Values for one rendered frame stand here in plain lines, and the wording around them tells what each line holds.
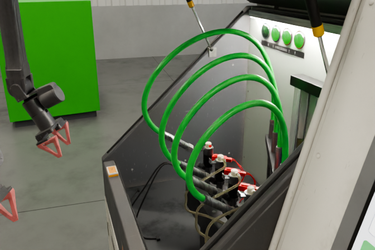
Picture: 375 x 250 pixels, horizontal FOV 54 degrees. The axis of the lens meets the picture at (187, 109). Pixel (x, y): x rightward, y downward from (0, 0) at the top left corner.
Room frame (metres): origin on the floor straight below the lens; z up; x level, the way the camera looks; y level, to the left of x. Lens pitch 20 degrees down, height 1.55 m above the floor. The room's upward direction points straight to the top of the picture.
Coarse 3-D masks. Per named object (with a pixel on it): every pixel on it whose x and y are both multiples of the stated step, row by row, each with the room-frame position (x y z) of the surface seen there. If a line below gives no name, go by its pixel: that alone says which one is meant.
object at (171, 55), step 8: (208, 32) 0.91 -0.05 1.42; (216, 32) 0.92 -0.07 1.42; (224, 32) 0.93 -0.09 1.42; (232, 32) 0.93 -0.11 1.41; (240, 32) 0.94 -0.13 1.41; (192, 40) 0.90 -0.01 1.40; (256, 40) 0.96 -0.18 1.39; (176, 48) 0.89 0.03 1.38; (184, 48) 0.89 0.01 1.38; (168, 56) 0.88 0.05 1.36; (264, 56) 0.97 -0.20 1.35; (160, 64) 0.87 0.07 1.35; (272, 72) 0.98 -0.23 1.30; (152, 80) 0.86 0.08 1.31; (144, 96) 0.86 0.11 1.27; (144, 104) 0.86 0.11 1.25; (144, 112) 0.86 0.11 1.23; (272, 112) 0.98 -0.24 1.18; (272, 120) 0.98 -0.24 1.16; (152, 128) 0.86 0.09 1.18
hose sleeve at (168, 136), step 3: (165, 132) 0.88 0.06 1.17; (165, 135) 0.87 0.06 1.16; (168, 135) 0.88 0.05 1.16; (171, 135) 0.88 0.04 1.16; (165, 138) 0.88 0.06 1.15; (168, 138) 0.88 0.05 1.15; (171, 138) 0.88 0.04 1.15; (171, 141) 0.88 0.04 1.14; (180, 141) 0.89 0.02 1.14; (183, 141) 0.89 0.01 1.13; (180, 144) 0.89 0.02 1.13; (183, 144) 0.89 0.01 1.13; (186, 144) 0.89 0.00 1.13; (183, 147) 0.89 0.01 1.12; (186, 147) 0.89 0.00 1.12
